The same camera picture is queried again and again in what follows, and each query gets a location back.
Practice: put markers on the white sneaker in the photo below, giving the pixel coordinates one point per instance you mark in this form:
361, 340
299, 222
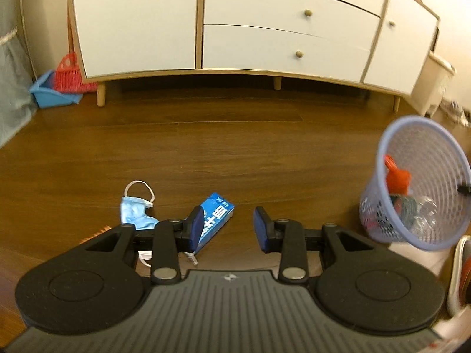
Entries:
456, 112

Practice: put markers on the blue dustpan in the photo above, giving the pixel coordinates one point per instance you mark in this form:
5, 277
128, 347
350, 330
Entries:
47, 97

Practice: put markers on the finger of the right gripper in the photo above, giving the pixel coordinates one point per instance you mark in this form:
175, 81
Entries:
464, 189

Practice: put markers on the grey curtain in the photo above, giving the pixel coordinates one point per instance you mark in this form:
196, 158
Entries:
17, 104

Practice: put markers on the white wooden sideboard cabinet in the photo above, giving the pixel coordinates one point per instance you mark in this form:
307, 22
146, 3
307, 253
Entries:
375, 45

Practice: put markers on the blue toothpaste box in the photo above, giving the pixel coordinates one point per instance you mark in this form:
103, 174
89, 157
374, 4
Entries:
217, 212

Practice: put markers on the blue face mask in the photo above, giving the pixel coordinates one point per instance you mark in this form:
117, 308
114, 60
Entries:
133, 209

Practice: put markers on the cream pedal trash bin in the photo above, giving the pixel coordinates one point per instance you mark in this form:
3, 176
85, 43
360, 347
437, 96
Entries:
431, 85

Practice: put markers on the clear plastic bottle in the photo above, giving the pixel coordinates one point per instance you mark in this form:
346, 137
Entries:
425, 216

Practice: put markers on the white red shoe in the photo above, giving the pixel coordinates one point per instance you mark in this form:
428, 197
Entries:
459, 291

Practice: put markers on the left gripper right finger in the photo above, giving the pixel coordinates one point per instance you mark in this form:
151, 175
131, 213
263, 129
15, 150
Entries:
286, 237

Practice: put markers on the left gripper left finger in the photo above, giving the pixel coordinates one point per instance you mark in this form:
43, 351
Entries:
171, 237

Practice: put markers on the lavender perforated plastic basket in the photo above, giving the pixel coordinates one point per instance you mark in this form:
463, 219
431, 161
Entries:
437, 165

